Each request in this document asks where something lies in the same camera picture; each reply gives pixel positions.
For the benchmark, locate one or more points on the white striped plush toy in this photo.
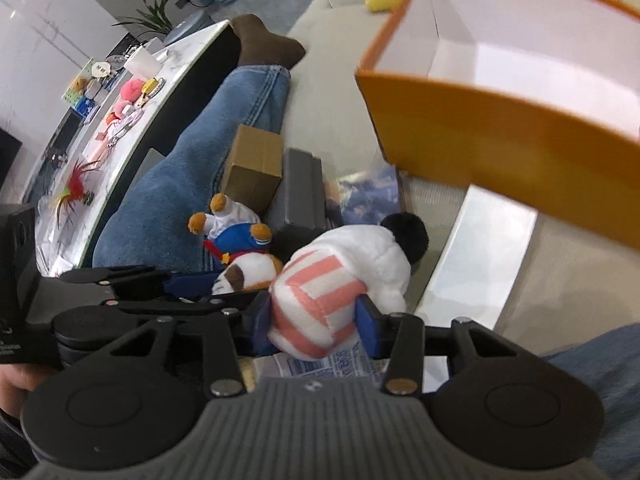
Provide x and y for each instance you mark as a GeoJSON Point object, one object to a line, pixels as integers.
{"type": "Point", "coordinates": [313, 299]}

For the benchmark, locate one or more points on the person left hand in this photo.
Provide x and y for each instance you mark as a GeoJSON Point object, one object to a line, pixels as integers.
{"type": "Point", "coordinates": [16, 382]}

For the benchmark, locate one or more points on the person leg in jeans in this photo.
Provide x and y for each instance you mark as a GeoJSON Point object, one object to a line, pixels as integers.
{"type": "Point", "coordinates": [151, 224]}

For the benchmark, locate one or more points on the brown cardboard box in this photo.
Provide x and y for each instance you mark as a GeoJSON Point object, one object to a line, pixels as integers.
{"type": "Point", "coordinates": [253, 169]}

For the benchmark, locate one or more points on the green potted plant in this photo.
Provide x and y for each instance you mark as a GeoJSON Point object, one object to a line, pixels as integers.
{"type": "Point", "coordinates": [152, 18]}

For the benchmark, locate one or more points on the brown sock foot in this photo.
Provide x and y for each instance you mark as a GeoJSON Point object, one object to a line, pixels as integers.
{"type": "Point", "coordinates": [260, 47]}

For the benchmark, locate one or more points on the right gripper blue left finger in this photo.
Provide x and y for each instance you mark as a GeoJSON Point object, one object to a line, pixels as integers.
{"type": "Point", "coordinates": [261, 325]}

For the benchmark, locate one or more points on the dark grey box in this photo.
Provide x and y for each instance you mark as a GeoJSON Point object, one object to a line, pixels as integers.
{"type": "Point", "coordinates": [297, 214]}

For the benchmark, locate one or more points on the white paper roll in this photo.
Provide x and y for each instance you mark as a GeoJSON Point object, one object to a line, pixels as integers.
{"type": "Point", "coordinates": [142, 65]}

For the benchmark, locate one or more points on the pink plush toy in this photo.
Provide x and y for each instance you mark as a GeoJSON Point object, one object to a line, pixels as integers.
{"type": "Point", "coordinates": [129, 93]}

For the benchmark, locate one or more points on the printed tissue pack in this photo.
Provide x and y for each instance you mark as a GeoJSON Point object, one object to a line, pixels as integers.
{"type": "Point", "coordinates": [346, 363]}

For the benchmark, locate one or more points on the red feather toy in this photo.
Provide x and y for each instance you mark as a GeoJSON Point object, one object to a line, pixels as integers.
{"type": "Point", "coordinates": [75, 191]}

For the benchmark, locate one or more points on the grey round stool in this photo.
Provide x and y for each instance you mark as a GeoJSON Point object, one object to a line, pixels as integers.
{"type": "Point", "coordinates": [193, 23]}

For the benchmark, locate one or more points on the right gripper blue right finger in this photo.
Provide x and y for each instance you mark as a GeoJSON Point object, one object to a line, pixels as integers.
{"type": "Point", "coordinates": [374, 328]}

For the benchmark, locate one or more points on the orange storage box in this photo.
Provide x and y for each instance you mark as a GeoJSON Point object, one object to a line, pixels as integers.
{"type": "Point", "coordinates": [536, 100]}

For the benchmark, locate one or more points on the brown dog plush toy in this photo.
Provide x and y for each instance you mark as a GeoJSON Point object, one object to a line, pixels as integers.
{"type": "Point", "coordinates": [239, 244]}

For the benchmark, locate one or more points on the white marble coffee table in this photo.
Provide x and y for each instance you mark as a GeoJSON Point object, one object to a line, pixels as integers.
{"type": "Point", "coordinates": [193, 69]}

